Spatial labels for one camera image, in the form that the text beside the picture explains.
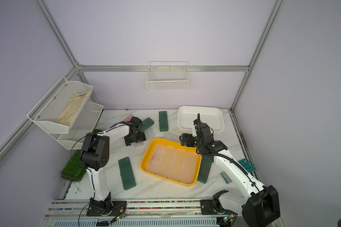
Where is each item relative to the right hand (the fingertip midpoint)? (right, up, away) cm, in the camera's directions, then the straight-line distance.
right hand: (187, 140), depth 81 cm
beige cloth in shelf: (-67, +14, -5) cm, 68 cm away
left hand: (-33, -4, +18) cm, 38 cm away
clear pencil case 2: (-6, -19, +5) cm, 20 cm away
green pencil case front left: (-36, -22, +3) cm, 42 cm away
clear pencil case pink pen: (-20, -13, +10) cm, 26 cm away
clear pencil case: (-13, -15, +7) cm, 21 cm away
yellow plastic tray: (-7, -4, +15) cm, 17 cm away
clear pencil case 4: (-32, -5, +13) cm, 35 cm away
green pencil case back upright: (-16, +10, +30) cm, 35 cm away
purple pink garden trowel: (-45, +13, +31) cm, 56 cm away
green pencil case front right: (+12, -16, +6) cm, 21 cm away
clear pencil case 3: (+2, -18, +5) cm, 19 cm away
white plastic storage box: (+24, +16, +32) cm, 43 cm away
